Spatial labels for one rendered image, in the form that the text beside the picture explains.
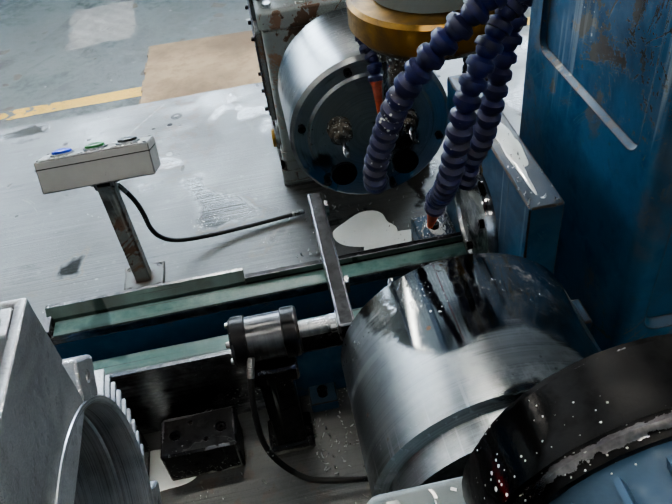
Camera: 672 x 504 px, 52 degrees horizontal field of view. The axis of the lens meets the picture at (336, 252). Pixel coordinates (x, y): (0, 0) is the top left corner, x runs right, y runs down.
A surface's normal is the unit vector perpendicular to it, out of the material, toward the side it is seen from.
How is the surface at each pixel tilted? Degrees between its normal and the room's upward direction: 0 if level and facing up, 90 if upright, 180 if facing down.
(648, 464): 22
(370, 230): 0
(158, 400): 90
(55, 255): 0
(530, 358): 9
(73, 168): 66
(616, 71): 90
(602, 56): 90
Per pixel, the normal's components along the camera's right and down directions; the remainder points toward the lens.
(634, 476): -0.47, -0.60
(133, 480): 0.11, 0.24
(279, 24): 0.18, 0.66
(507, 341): 0.00, -0.75
